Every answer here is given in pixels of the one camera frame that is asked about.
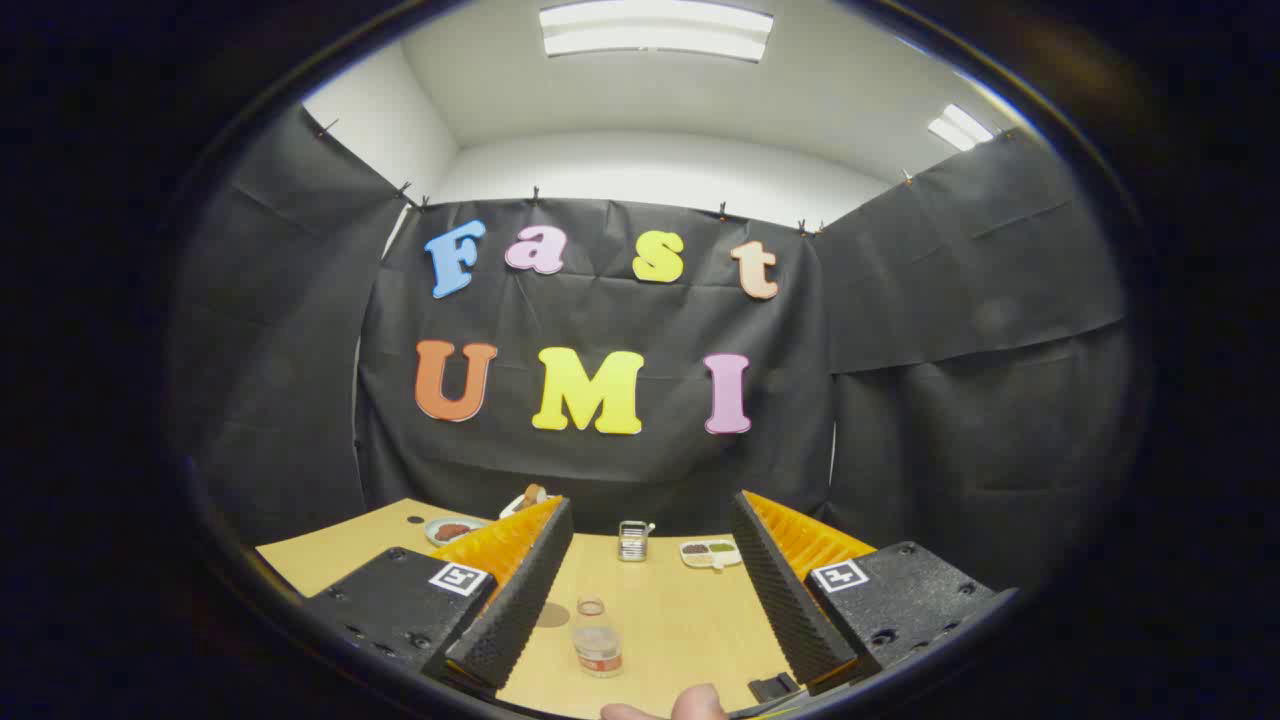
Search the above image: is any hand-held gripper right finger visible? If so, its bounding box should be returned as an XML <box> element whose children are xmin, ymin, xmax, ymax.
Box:
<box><xmin>728</xmin><ymin>489</ymin><xmax>1021</xmax><ymax>696</ymax></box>

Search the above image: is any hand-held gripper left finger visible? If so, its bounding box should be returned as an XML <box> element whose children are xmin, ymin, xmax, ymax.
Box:
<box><xmin>303</xmin><ymin>495</ymin><xmax>576</xmax><ymax>695</ymax></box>

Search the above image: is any large ceiling light panel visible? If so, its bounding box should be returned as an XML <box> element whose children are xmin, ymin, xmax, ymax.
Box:
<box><xmin>538</xmin><ymin>0</ymin><xmax>776</xmax><ymax>63</ymax></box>

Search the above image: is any wooden table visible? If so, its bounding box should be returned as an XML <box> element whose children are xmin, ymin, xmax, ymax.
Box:
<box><xmin>255</xmin><ymin>498</ymin><xmax>831</xmax><ymax>719</ymax></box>

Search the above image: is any white divided dish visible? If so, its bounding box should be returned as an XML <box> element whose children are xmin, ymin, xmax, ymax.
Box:
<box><xmin>680</xmin><ymin>539</ymin><xmax>743</xmax><ymax>571</ymax></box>

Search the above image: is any clear plastic juice bottle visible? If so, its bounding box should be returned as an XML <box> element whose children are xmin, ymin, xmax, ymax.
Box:
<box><xmin>572</xmin><ymin>595</ymin><xmax>625</xmax><ymax>679</ymax></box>

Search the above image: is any green plate with brown food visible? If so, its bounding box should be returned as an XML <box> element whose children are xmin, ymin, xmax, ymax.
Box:
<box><xmin>424</xmin><ymin>516</ymin><xmax>489</xmax><ymax>547</ymax></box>

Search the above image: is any small ceiling light panel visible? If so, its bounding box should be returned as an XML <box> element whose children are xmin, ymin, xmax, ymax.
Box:
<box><xmin>926</xmin><ymin>103</ymin><xmax>996</xmax><ymax>153</ymax></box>

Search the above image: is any black backdrop cloth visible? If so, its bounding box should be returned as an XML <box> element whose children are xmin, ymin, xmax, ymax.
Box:
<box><xmin>165</xmin><ymin>105</ymin><xmax>1136</xmax><ymax>591</ymax></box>

